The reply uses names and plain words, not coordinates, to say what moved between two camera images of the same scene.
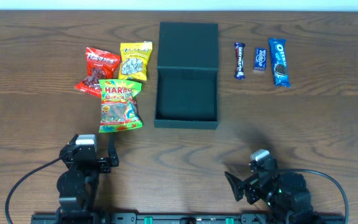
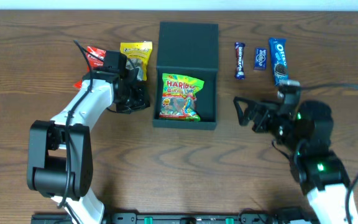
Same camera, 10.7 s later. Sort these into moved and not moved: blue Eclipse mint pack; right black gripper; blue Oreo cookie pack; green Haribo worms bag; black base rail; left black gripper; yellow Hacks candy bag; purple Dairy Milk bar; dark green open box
Moved: green Haribo worms bag; right black gripper; left black gripper
Not moved: black base rail; yellow Hacks candy bag; blue Oreo cookie pack; blue Eclipse mint pack; purple Dairy Milk bar; dark green open box
